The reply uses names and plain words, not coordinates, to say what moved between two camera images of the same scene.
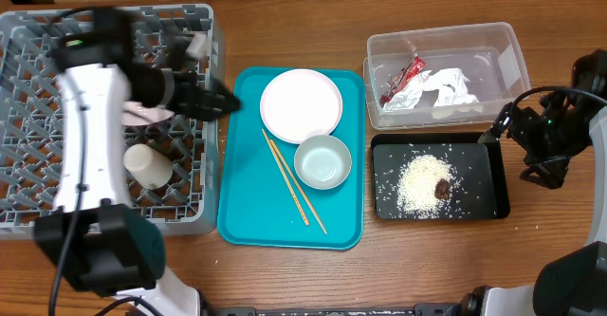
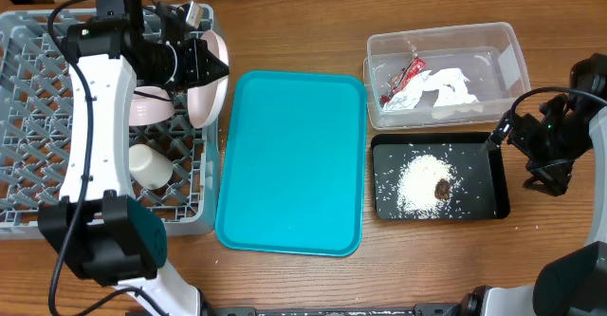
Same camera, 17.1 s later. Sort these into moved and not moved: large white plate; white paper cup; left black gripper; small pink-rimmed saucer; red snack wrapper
Moved: left black gripper; large white plate
Not moved: small pink-rimmed saucer; white paper cup; red snack wrapper
